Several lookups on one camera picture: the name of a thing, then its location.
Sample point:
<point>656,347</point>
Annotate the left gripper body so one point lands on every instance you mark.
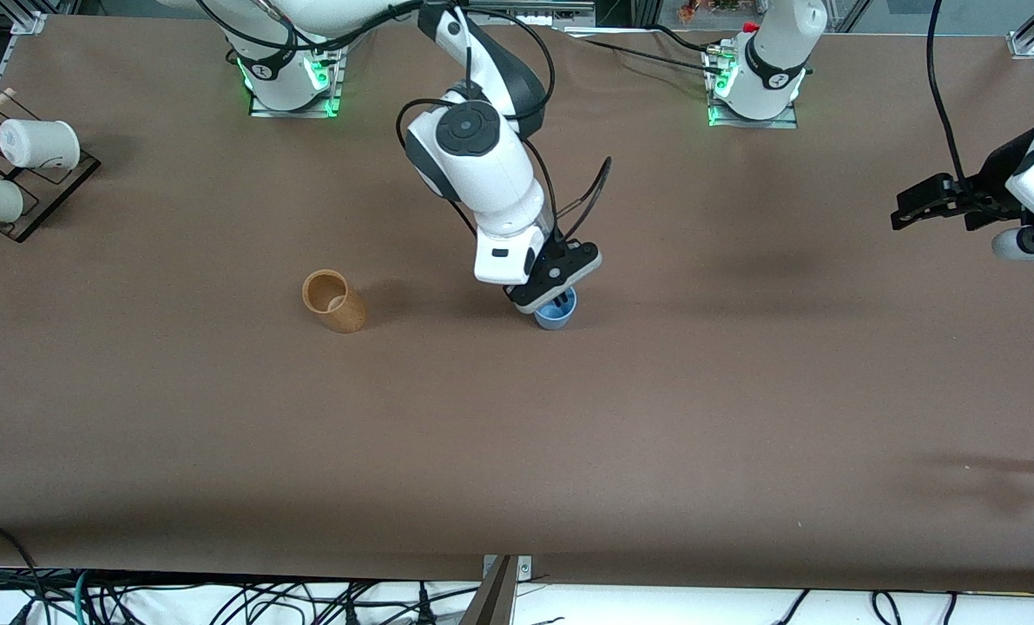
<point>991,185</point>

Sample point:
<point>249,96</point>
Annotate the blue cup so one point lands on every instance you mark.
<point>551,321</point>

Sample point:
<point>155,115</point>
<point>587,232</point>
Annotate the brown cup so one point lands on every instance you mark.
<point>347,317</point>

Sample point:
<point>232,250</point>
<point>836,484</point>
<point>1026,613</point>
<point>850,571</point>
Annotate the grey power strip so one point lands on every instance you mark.
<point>543,16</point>

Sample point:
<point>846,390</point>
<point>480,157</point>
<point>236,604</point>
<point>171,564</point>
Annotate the orange background object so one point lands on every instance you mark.
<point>694,10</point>

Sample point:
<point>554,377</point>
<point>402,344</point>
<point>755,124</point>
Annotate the metal table edge bracket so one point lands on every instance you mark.
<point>525,569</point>

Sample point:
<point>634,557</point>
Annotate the dark metal post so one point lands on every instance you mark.
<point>492,603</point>

